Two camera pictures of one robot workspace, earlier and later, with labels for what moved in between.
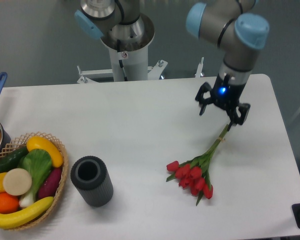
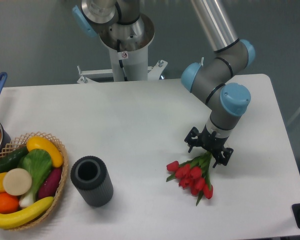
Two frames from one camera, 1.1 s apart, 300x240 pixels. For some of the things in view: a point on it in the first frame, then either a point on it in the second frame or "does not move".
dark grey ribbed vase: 90,175 does not move
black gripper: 226,96 → 211,143
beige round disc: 17,181 does not move
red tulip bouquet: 192,174 does not move
